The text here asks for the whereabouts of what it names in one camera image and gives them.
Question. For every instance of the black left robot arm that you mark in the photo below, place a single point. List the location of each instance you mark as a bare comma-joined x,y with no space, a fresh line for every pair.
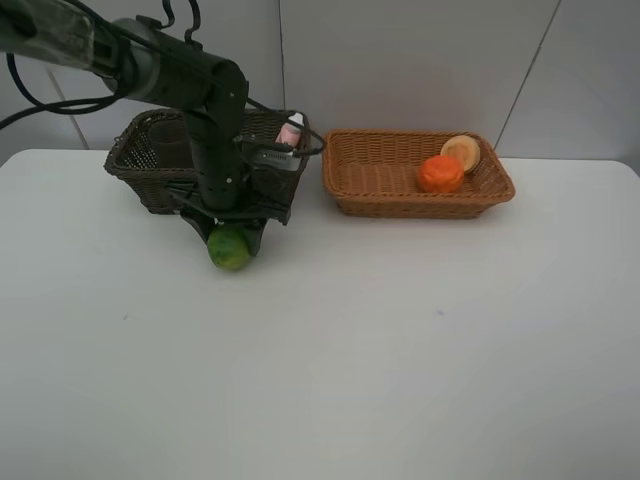
226,164

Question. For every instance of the orange tangerine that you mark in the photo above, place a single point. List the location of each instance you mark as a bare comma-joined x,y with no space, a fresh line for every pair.
440,174

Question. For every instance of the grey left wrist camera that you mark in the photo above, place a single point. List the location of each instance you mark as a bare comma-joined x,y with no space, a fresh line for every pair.
282,157

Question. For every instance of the green lime fruit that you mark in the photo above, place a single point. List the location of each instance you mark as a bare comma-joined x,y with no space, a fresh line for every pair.
227,248

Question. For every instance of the dark brown wicker basket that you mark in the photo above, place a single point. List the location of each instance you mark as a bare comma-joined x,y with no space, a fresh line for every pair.
133,161

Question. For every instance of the orange wicker basket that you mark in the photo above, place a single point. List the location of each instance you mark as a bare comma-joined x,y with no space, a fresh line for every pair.
374,173

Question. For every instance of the pink bottle white cap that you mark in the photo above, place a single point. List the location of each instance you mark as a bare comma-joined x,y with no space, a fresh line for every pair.
290,134

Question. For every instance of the translucent pink plastic cup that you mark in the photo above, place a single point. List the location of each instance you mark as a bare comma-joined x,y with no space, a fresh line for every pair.
170,144

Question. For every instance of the red yellow half peach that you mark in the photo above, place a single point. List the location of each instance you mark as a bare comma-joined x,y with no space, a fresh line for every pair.
465,149

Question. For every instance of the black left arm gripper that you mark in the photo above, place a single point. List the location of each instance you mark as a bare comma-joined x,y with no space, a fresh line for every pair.
202,207

